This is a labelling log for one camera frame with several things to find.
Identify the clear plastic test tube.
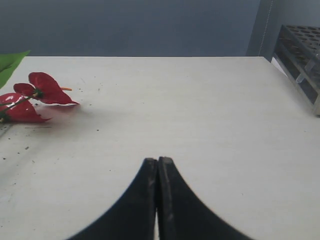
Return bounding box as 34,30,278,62
295,55,320,85

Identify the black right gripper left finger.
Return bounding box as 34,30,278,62
70,158,158,240

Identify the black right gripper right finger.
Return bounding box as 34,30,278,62
158,157,250,240

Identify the metal test tube rack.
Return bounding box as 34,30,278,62
273,25,320,116

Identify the red artificial flower stem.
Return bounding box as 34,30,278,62
0,50,80,124

